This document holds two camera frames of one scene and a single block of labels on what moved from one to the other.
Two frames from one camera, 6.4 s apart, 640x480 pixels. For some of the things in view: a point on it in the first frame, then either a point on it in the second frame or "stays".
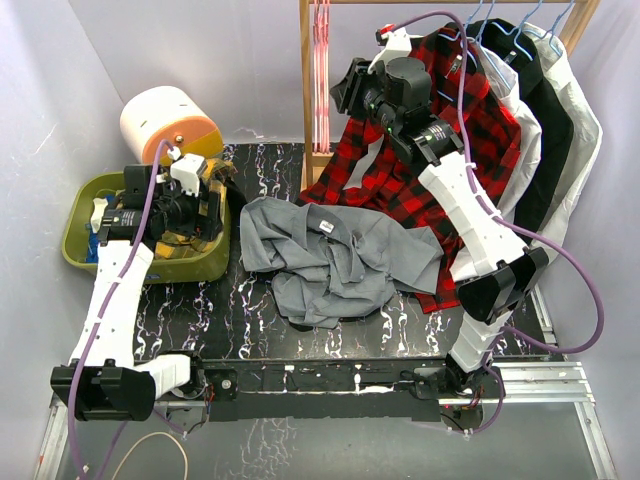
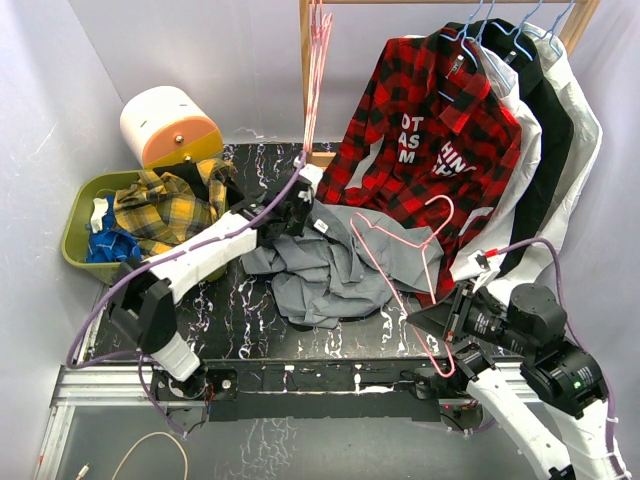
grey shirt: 334,262 stays
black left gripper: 208,225 to 306,207
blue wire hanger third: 517,30 stays
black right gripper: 347,94 to 443,318
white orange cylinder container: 167,113 stays
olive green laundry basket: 206,268 stays
